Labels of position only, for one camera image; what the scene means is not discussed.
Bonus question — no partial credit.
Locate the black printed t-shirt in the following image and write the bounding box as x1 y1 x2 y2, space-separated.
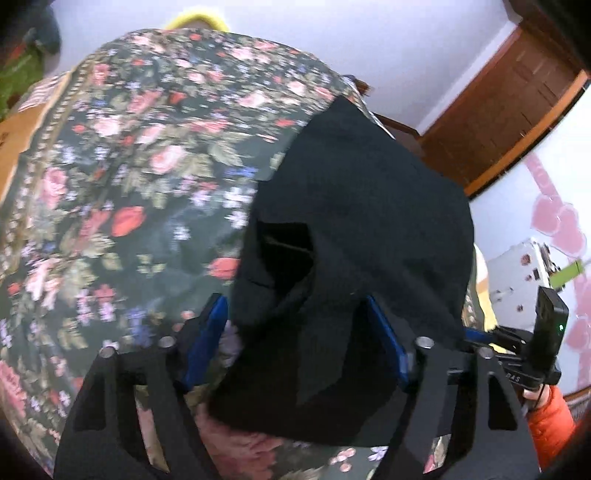
208 95 476 448

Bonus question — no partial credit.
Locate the white electronics board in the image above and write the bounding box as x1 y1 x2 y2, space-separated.
485 237 561 330

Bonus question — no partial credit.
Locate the yellow padded bed rail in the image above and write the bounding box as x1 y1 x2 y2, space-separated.
165 11 230 32

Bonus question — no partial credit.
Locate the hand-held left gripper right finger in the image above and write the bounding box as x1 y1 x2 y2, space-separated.
365 295 541 480

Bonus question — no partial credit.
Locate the wooden lap desk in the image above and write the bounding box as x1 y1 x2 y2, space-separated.
0 104 40 204

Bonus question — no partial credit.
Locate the striped cloth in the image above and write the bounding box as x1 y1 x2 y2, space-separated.
18 73 70 112

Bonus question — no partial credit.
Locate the floral blanket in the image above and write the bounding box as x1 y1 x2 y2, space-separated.
0 25 490 480

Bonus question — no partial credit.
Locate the person's right forearm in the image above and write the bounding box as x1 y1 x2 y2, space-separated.
526 384 578 472

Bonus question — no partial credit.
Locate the brown wooden door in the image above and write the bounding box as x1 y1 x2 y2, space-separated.
418 25 591 200

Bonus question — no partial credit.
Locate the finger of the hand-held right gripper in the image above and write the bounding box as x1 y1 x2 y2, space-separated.
463 325 532 358

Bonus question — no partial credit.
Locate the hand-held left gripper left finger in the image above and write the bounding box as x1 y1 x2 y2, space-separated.
53 293 232 480

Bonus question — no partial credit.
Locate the green storage bag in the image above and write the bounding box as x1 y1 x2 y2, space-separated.
0 28 49 123

